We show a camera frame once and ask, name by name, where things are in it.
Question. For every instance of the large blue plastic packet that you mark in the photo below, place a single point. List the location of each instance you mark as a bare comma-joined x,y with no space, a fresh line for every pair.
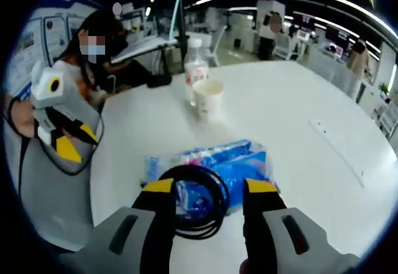
236,162

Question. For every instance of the white laptop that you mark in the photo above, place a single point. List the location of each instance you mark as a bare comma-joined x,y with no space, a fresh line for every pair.
140,48

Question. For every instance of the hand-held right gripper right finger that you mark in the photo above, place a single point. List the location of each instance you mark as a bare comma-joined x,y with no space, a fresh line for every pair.
264,202

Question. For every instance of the person's left hand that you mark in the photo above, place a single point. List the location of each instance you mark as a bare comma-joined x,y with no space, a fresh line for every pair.
25,118

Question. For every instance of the white desk partition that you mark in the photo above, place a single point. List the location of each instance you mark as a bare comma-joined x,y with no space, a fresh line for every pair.
335,75

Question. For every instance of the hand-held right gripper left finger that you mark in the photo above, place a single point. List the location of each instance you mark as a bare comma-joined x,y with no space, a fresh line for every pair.
155,199

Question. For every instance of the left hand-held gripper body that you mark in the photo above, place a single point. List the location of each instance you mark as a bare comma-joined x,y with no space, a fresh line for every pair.
62,97

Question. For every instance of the white office chair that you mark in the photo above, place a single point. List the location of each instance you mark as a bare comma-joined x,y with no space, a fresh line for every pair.
388,118
286,47
216,45

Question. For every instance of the clear plastic water bottle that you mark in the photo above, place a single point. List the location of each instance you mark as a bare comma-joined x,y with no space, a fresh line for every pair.
196,66

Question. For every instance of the green potted plant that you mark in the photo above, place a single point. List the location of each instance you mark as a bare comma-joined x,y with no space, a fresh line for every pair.
384,89

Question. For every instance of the wall poster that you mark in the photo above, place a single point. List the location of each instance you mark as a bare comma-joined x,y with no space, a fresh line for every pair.
34,38

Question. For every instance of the white table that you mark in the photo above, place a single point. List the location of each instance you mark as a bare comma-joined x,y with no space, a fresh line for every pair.
280,100

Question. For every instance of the white paper cup green print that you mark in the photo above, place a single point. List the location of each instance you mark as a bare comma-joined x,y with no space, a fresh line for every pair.
206,100

